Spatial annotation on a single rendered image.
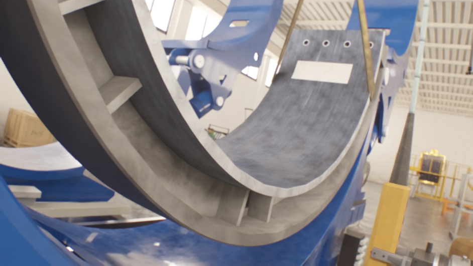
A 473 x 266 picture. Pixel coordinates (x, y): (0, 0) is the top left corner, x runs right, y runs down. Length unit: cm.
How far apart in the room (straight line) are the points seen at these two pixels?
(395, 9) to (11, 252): 413
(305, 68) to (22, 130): 710
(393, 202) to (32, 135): 813
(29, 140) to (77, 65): 804
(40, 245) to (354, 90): 187
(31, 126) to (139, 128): 771
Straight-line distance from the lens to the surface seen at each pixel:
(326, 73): 224
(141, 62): 66
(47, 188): 274
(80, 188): 288
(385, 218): 97
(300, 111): 206
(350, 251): 220
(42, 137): 866
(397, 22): 410
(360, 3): 211
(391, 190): 96
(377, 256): 97
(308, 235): 180
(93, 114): 56
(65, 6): 62
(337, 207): 196
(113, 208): 291
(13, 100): 1000
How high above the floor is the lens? 153
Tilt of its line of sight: 3 degrees up
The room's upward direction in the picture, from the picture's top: 13 degrees clockwise
